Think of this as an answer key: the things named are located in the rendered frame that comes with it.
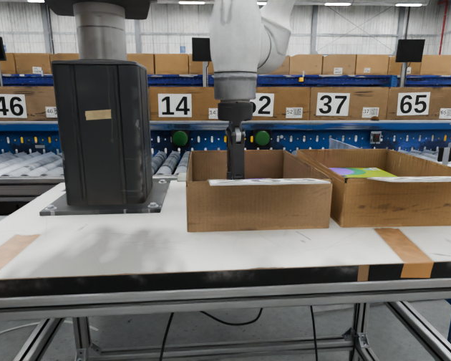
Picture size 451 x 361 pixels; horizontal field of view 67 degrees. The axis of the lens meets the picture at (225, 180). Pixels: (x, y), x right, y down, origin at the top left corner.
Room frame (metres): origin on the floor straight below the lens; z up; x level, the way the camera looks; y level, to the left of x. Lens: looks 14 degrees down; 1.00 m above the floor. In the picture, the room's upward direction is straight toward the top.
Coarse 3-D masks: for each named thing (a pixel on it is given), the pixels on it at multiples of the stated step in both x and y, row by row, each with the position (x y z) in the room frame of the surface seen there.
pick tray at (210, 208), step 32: (192, 160) 0.99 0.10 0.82; (224, 160) 1.00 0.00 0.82; (256, 160) 1.00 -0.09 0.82; (288, 160) 0.95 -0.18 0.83; (192, 192) 0.61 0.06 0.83; (224, 192) 0.62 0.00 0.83; (256, 192) 0.62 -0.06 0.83; (288, 192) 0.63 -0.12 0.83; (320, 192) 0.63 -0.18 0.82; (192, 224) 0.61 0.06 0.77; (224, 224) 0.62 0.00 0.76; (256, 224) 0.62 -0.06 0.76; (288, 224) 0.63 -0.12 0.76; (320, 224) 0.63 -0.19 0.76
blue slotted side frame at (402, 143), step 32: (0, 128) 1.61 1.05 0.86; (32, 128) 1.61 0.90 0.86; (160, 128) 1.64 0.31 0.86; (192, 128) 1.64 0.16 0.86; (224, 128) 1.65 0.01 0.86; (256, 128) 1.65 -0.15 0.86; (288, 128) 1.66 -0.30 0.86; (320, 128) 1.67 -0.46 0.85; (352, 128) 1.67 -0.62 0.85; (384, 128) 1.68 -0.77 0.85; (416, 128) 1.68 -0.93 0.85; (448, 128) 1.69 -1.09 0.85
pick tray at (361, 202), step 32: (320, 160) 1.02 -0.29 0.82; (352, 160) 1.02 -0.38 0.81; (384, 160) 1.03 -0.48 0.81; (416, 160) 0.88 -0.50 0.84; (352, 192) 0.64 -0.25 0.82; (384, 192) 0.64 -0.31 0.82; (416, 192) 0.64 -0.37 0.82; (448, 192) 0.65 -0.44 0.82; (352, 224) 0.64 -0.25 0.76; (384, 224) 0.64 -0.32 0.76; (416, 224) 0.64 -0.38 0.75; (448, 224) 0.65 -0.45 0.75
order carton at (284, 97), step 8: (256, 88) 1.71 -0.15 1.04; (264, 88) 1.72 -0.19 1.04; (272, 88) 1.72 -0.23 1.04; (280, 88) 1.72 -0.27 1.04; (288, 88) 1.72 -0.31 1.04; (296, 88) 1.72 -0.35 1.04; (304, 88) 1.72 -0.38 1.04; (280, 96) 1.72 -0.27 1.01; (288, 96) 1.72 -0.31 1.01; (296, 96) 1.72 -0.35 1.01; (304, 96) 1.72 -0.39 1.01; (280, 104) 1.72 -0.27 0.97; (288, 104) 1.72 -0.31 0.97; (296, 104) 1.72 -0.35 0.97; (304, 104) 1.72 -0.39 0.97; (280, 112) 1.72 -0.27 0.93; (304, 112) 1.72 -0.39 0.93
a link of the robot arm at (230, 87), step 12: (228, 72) 0.71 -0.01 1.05; (240, 72) 0.71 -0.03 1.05; (216, 84) 0.73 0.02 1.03; (228, 84) 0.71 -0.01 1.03; (240, 84) 0.71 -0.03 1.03; (252, 84) 0.72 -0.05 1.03; (216, 96) 0.73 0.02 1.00; (228, 96) 0.71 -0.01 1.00; (240, 96) 0.71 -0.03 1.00; (252, 96) 0.72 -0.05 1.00
